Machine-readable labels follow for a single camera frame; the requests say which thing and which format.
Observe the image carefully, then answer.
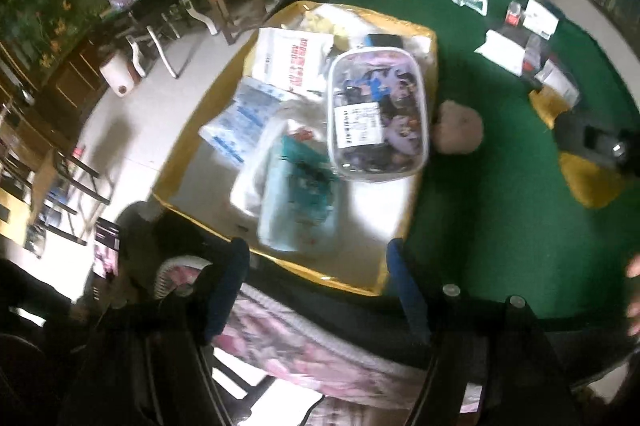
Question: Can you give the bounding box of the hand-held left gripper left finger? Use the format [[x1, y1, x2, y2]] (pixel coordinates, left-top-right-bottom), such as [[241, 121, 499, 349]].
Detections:
[[60, 238, 251, 426]]

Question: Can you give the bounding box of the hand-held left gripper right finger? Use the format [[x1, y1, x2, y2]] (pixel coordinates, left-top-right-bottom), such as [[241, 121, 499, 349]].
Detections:
[[386, 238, 583, 426]]

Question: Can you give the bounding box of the yellow black device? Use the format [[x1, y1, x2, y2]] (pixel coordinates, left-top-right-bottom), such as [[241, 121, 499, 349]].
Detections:
[[529, 86, 628, 211]]

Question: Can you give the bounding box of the yellow taped foam box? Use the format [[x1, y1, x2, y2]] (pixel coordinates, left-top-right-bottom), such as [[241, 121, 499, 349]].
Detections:
[[150, 0, 441, 297]]

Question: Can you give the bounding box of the teal tissue pack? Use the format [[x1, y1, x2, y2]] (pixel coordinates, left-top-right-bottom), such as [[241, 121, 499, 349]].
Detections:
[[257, 136, 341, 254]]

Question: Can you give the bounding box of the blue white plastic pack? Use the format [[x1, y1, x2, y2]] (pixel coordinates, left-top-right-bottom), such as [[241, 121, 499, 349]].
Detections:
[[198, 78, 291, 167]]

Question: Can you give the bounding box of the clear pouch with printed figures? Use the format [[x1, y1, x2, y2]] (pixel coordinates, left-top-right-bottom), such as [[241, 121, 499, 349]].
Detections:
[[326, 47, 431, 179]]

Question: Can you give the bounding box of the white bag with red print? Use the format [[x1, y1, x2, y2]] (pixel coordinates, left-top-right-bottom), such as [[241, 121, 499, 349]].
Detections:
[[250, 27, 335, 95]]

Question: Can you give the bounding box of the pale yellow cloth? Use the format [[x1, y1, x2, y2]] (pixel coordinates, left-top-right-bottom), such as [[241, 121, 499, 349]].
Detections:
[[305, 13, 351, 49]]

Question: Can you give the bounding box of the white foam wrap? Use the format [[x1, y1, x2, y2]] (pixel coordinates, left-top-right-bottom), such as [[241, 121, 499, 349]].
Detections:
[[307, 3, 433, 56]]

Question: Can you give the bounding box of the person's right hand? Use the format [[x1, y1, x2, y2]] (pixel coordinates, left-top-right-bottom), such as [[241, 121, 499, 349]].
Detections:
[[625, 255, 640, 338]]

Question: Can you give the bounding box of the pink white round object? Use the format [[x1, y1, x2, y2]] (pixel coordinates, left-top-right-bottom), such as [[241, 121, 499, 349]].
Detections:
[[152, 255, 213, 301]]

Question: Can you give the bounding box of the clear bag with label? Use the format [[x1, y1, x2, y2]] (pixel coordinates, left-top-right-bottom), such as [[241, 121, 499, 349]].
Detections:
[[534, 58, 581, 104]]

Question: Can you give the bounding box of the clear plastic tube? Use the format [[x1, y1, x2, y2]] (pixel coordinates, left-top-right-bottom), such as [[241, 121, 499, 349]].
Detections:
[[520, 36, 548, 79]]

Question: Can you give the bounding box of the pink floral clothing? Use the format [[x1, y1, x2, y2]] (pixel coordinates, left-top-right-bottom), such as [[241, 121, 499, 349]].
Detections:
[[210, 286, 481, 426]]

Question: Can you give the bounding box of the white flat packet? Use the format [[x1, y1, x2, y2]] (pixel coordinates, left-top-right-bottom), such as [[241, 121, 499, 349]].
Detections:
[[474, 30, 531, 76]]

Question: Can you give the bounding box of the small white box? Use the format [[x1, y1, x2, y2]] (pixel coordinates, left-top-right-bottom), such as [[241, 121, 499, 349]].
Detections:
[[522, 0, 560, 39]]

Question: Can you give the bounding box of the pink plush toy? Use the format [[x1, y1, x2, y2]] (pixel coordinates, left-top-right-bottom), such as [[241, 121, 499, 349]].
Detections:
[[432, 100, 485, 155]]

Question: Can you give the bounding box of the clear box with red end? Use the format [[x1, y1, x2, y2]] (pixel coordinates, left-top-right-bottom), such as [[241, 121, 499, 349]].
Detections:
[[505, 0, 526, 26]]

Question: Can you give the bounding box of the dark grey cloth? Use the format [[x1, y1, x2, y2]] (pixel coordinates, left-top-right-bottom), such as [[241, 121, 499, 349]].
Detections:
[[365, 33, 405, 49]]

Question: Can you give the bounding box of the brown wooden cabinet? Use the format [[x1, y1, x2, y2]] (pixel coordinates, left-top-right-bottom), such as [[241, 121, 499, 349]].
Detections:
[[0, 30, 111, 147]]

